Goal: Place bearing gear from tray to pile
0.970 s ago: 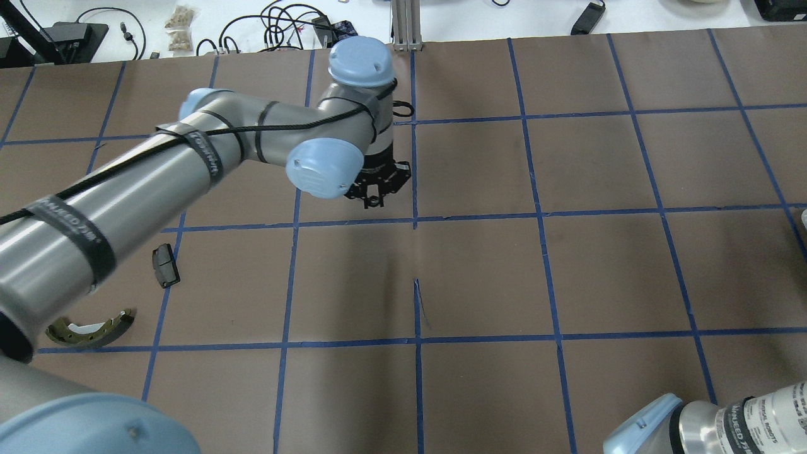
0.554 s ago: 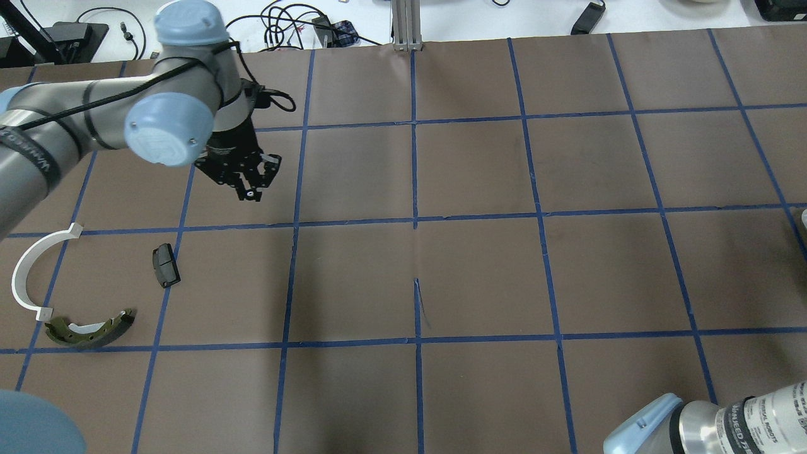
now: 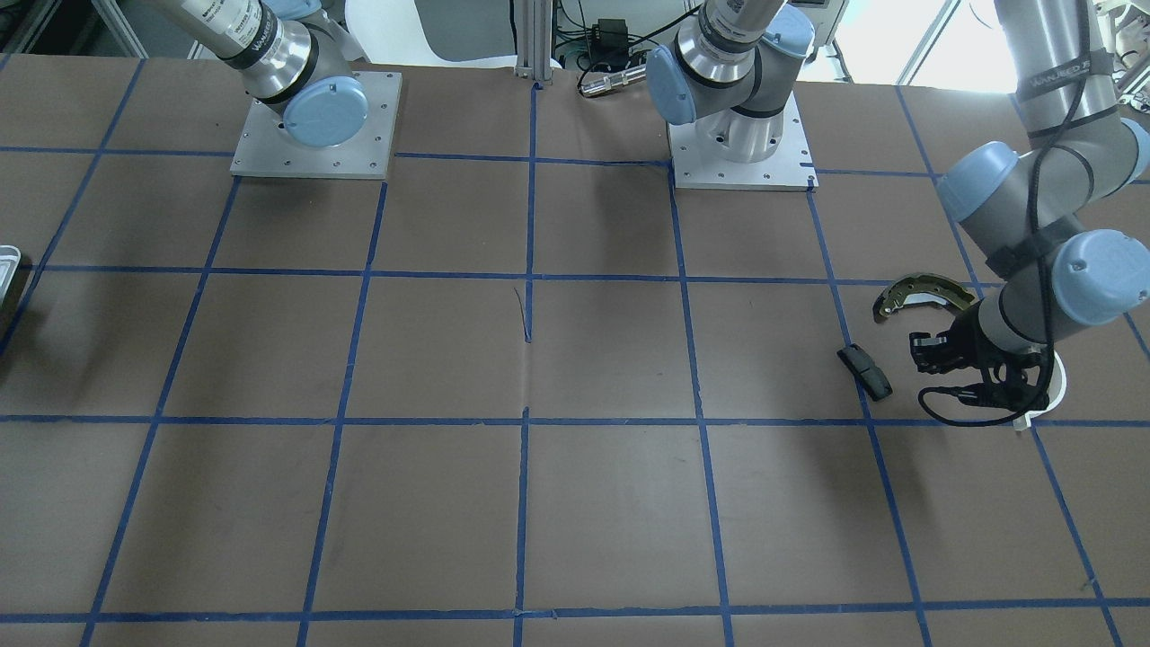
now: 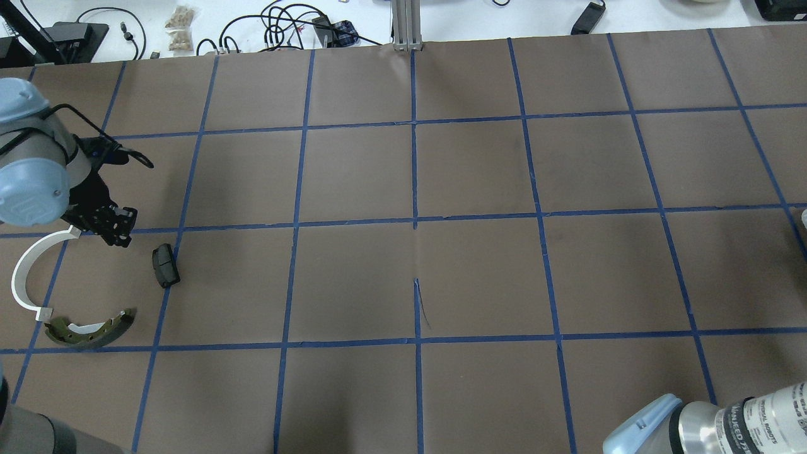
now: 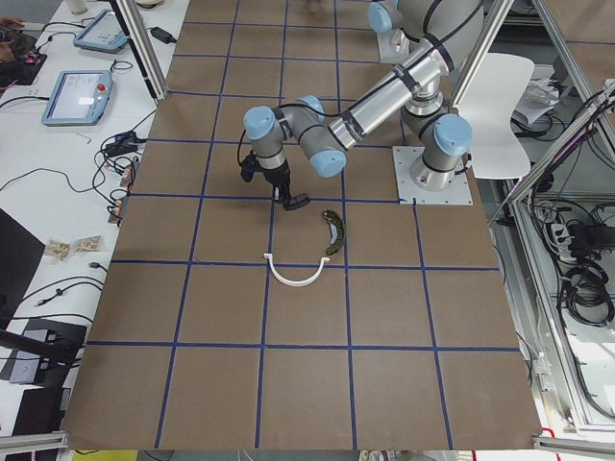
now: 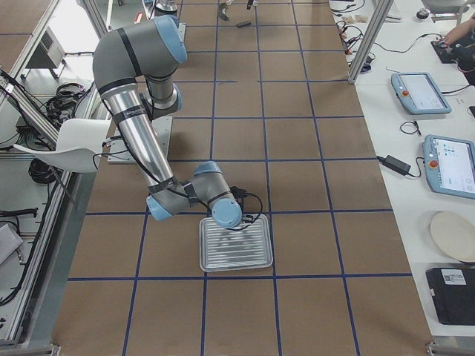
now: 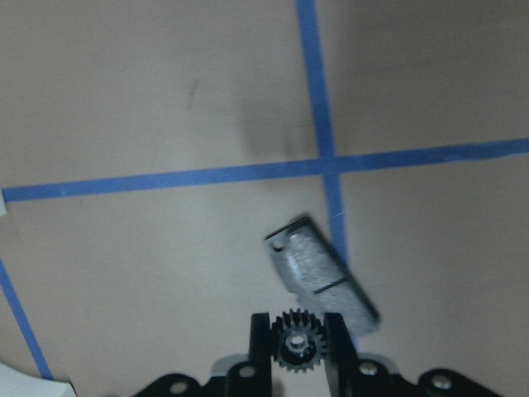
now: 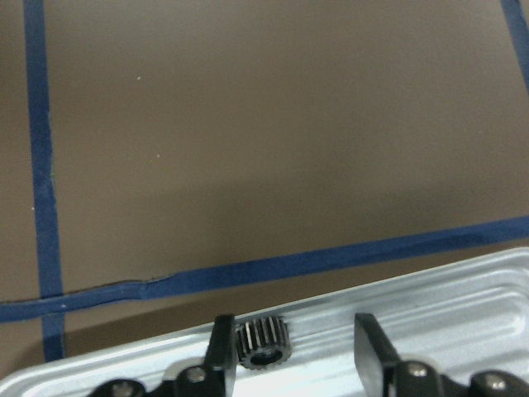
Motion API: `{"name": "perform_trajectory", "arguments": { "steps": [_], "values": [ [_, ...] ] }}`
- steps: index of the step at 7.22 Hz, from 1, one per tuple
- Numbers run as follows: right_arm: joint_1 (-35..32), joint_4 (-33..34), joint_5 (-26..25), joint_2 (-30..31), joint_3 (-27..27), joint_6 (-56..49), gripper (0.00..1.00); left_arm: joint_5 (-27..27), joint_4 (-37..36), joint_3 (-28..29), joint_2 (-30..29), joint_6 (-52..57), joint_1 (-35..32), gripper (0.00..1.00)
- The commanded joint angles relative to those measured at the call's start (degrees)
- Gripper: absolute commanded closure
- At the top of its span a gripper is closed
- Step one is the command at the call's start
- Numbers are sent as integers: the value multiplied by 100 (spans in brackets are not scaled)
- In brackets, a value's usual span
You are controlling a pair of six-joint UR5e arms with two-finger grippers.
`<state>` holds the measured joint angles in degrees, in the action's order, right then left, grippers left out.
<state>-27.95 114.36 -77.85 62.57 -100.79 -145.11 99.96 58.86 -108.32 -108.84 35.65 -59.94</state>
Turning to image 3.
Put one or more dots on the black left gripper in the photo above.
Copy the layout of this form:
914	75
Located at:
968	339

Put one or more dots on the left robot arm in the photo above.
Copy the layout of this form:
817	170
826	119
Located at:
735	63

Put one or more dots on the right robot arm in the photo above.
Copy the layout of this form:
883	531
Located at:
292	56

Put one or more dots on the black brake pad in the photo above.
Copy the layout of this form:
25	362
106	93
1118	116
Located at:
866	372

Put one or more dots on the green brake shoe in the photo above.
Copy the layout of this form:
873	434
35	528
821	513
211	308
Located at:
922	289

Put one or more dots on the white plastic chair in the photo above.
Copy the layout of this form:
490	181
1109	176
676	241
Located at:
441	34

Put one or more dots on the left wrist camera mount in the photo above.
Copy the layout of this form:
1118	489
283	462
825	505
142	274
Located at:
1005	384

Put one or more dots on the white curved plastic bracket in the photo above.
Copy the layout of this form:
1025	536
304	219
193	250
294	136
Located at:
1056	393

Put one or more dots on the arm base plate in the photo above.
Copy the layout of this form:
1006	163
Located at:
741	144
339	128

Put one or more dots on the aluminium frame post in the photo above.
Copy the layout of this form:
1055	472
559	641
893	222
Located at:
532	31

